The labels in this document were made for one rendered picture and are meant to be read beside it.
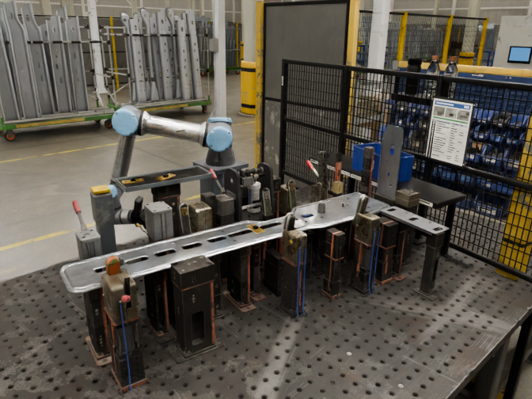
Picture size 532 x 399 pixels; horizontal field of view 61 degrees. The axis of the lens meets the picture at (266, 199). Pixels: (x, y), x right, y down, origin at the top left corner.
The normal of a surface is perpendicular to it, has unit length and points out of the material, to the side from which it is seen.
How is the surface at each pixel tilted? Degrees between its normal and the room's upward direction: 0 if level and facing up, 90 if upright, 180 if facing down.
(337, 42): 90
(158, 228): 90
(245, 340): 0
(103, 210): 90
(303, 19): 89
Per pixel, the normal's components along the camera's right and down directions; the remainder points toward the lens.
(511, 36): -0.73, 0.23
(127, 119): -0.04, 0.33
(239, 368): 0.02, -0.93
